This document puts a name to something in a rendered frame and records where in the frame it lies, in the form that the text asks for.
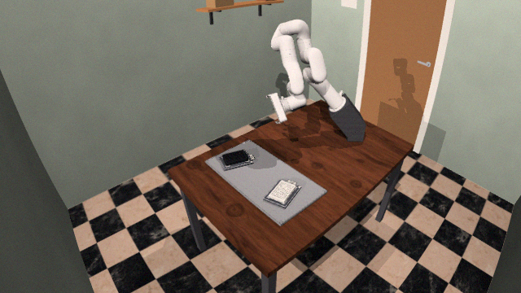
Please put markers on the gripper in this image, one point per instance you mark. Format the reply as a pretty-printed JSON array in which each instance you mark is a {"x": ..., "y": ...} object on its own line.
[{"x": 278, "y": 107}]

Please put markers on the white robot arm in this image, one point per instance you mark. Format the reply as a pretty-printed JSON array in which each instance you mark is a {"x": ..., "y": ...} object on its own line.
[{"x": 283, "y": 42}]

